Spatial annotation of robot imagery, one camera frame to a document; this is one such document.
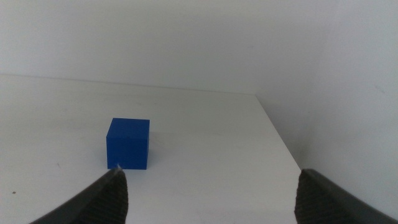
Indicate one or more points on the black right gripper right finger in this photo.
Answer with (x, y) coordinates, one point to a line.
(323, 205)

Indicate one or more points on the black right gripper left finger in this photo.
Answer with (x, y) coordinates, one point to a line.
(99, 202)

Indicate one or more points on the blue cube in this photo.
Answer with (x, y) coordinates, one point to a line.
(128, 144)

